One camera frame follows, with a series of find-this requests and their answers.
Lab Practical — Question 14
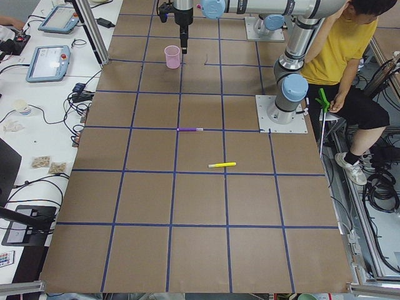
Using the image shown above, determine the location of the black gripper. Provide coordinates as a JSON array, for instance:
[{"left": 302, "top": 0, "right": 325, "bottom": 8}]
[{"left": 179, "top": 25, "right": 189, "bottom": 54}]

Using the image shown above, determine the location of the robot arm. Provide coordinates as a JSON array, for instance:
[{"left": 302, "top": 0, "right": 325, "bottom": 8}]
[
  {"left": 166, "top": 1, "right": 296, "bottom": 54},
  {"left": 268, "top": 1, "right": 345, "bottom": 124}
]

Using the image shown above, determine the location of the pink mesh cup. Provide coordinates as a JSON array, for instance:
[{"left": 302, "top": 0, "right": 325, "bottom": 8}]
[{"left": 164, "top": 45, "right": 181, "bottom": 69}]

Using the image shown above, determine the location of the purple pen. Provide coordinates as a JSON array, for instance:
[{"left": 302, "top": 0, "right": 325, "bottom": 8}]
[{"left": 176, "top": 127, "right": 204, "bottom": 132}]

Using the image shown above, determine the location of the black power adapter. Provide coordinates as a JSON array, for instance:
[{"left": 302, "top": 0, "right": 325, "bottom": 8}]
[{"left": 96, "top": 17, "right": 115, "bottom": 28}]

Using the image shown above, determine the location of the yellow pen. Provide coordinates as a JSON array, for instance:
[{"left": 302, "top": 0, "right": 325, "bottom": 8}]
[{"left": 208, "top": 162, "right": 237, "bottom": 168}]

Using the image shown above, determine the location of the blue teach pendant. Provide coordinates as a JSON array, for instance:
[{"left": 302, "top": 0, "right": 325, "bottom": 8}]
[
  {"left": 26, "top": 45, "right": 71, "bottom": 83},
  {"left": 38, "top": 6, "right": 79, "bottom": 34}
]

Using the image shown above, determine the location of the person in yellow shirt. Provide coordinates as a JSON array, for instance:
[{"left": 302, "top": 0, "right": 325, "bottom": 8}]
[{"left": 301, "top": 1, "right": 395, "bottom": 186}]

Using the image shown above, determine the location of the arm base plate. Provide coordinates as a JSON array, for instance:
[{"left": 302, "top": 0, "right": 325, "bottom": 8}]
[
  {"left": 255, "top": 95, "right": 308, "bottom": 134},
  {"left": 244, "top": 14, "right": 285, "bottom": 43}
]

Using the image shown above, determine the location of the aluminium frame post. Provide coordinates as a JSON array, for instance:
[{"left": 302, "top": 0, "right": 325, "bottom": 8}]
[{"left": 70, "top": 0, "right": 109, "bottom": 66}]

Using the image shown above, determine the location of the green handled grabber tool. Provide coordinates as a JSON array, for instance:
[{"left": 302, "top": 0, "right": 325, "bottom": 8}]
[{"left": 315, "top": 87, "right": 331, "bottom": 158}]

